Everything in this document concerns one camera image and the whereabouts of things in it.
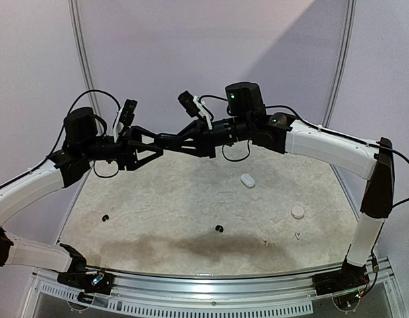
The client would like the left aluminium wall post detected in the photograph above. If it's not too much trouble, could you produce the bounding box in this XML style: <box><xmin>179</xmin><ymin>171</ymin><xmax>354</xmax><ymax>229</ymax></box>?
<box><xmin>68</xmin><ymin>0</ymin><xmax>103</xmax><ymax>117</ymax></box>

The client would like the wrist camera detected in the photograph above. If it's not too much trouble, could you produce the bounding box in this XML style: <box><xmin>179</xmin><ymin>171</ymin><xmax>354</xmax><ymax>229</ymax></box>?
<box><xmin>113</xmin><ymin>99</ymin><xmax>138</xmax><ymax>142</ymax></box>
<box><xmin>177</xmin><ymin>91</ymin><xmax>213</xmax><ymax>130</ymax></box>

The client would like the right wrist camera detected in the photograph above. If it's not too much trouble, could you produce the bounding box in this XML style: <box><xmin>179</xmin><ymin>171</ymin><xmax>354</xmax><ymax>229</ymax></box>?
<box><xmin>177</xmin><ymin>91</ymin><xmax>213</xmax><ymax>130</ymax></box>

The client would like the aluminium front rail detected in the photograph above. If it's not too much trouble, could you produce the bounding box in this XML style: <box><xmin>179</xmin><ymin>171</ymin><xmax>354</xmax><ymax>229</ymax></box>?
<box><xmin>23</xmin><ymin>258</ymin><xmax>406</xmax><ymax>317</ymax></box>

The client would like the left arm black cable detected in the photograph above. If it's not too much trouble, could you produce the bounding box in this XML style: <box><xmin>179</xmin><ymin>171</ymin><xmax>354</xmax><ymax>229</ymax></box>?
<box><xmin>45</xmin><ymin>89</ymin><xmax>122</xmax><ymax>180</ymax></box>

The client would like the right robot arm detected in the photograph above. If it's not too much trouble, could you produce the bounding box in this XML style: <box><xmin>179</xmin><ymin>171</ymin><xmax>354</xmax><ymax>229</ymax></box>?
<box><xmin>156</xmin><ymin>82</ymin><xmax>394</xmax><ymax>295</ymax></box>

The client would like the right aluminium wall post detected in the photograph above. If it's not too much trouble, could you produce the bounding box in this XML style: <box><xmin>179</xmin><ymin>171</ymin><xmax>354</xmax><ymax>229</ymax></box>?
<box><xmin>318</xmin><ymin>0</ymin><xmax>357</xmax><ymax>133</ymax></box>

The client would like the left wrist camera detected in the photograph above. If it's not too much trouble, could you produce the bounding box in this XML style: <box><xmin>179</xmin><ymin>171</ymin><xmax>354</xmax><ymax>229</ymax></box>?
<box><xmin>113</xmin><ymin>99</ymin><xmax>138</xmax><ymax>142</ymax></box>

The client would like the white oval charging case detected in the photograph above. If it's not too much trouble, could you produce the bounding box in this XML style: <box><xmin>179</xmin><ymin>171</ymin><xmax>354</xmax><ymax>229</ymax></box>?
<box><xmin>240</xmin><ymin>173</ymin><xmax>255</xmax><ymax>188</ymax></box>

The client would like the black oval charging case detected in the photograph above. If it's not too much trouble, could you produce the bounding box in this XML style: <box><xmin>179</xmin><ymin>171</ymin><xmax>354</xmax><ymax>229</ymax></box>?
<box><xmin>154</xmin><ymin>133</ymin><xmax>181</xmax><ymax>149</ymax></box>

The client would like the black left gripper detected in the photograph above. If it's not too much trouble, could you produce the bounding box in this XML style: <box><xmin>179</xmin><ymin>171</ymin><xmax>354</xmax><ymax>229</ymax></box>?
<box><xmin>81</xmin><ymin>125</ymin><xmax>165</xmax><ymax>170</ymax></box>

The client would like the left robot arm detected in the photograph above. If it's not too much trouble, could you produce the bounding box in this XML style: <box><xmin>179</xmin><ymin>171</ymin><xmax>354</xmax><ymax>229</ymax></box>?
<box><xmin>0</xmin><ymin>106</ymin><xmax>163</xmax><ymax>295</ymax></box>

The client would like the aluminium wall post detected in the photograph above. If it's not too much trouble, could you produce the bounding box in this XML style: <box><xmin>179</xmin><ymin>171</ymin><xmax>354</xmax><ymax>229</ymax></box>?
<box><xmin>318</xmin><ymin>0</ymin><xmax>357</xmax><ymax>133</ymax></box>
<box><xmin>68</xmin><ymin>0</ymin><xmax>103</xmax><ymax>117</ymax></box>

